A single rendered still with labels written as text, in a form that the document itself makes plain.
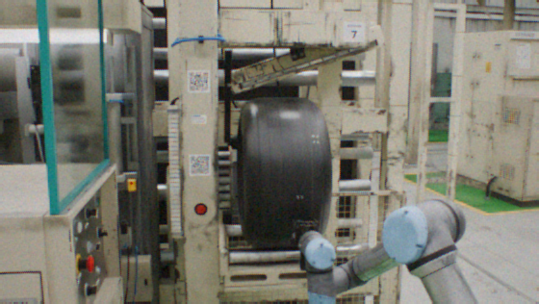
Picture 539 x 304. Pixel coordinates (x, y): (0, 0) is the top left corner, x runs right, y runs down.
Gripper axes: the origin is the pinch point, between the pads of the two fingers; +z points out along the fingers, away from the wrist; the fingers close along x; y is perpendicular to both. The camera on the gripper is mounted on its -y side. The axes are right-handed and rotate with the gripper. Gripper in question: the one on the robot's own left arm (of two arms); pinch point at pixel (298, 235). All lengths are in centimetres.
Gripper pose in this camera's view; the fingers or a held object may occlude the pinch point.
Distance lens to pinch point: 170.6
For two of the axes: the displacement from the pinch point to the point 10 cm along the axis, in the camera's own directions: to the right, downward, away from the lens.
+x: -9.9, 0.2, -1.2
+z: -1.2, -0.5, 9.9
